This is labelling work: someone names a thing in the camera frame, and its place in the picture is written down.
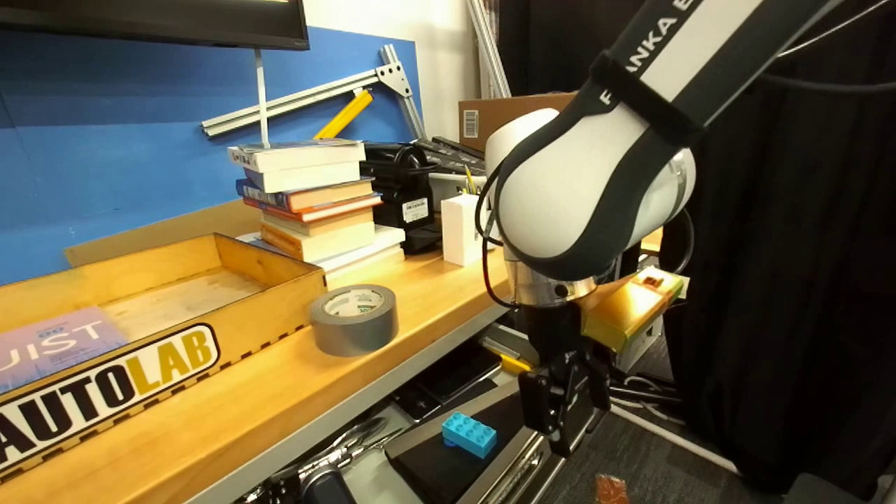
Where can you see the open cabinet drawer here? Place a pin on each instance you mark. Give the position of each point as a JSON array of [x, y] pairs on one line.
[[436, 462]]

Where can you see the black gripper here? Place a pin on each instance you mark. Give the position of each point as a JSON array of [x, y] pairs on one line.
[[562, 388]]

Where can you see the wooden Autolab tray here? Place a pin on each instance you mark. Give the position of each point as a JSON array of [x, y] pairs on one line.
[[233, 324]]

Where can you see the small white box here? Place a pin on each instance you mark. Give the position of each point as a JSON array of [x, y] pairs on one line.
[[460, 227]]

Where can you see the leaning aluminium bars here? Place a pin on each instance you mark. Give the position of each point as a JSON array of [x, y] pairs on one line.
[[484, 45]]

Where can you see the orange spine book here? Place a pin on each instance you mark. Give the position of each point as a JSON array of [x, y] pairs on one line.
[[317, 200]]

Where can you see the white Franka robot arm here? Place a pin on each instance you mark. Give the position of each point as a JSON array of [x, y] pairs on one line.
[[578, 185]]

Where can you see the white flat book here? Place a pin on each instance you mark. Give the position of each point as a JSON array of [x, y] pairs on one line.
[[366, 251]]

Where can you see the white cover book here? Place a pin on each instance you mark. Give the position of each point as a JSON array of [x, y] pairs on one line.
[[298, 154]]

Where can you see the yellow wooden block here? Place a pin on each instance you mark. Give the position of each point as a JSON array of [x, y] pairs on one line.
[[631, 304]]

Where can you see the blue lego brick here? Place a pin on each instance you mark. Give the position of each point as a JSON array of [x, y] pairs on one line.
[[467, 436]]

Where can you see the yellow level tool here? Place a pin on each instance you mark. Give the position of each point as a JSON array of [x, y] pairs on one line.
[[343, 112]]

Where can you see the black drawer cabinet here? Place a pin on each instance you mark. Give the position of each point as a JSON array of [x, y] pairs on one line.
[[436, 374]]

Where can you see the black device with label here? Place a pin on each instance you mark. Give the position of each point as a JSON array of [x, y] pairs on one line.
[[400, 198]]

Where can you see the purple booklet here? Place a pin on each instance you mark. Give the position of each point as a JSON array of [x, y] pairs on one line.
[[57, 346]]

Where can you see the small yellow object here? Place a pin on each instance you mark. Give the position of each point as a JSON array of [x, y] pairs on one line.
[[516, 364]]

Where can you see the black curtain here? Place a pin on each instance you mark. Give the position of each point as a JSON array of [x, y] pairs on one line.
[[792, 282]]

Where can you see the red orange small object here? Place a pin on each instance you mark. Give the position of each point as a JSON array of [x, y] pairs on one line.
[[610, 489]]

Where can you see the black cylinder tool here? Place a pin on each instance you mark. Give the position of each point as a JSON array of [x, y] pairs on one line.
[[324, 489]]

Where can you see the cream thick book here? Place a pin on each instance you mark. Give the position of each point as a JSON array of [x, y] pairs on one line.
[[323, 240]]

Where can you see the grey duct tape roll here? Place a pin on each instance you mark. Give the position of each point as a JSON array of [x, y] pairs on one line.
[[354, 319]]

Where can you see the white thick book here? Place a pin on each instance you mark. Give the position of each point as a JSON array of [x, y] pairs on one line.
[[308, 175]]

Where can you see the aluminium rail with bracket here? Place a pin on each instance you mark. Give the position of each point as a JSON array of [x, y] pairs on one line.
[[308, 95]]

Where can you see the black monitor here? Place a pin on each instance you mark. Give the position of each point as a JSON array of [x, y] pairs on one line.
[[149, 21]]

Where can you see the blue back panel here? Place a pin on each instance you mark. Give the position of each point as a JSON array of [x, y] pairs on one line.
[[113, 150]]

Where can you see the thin white rod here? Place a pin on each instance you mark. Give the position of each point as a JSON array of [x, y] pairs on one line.
[[261, 102]]

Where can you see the brown cardboard shipping box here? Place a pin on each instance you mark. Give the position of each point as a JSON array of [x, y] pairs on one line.
[[494, 115]]

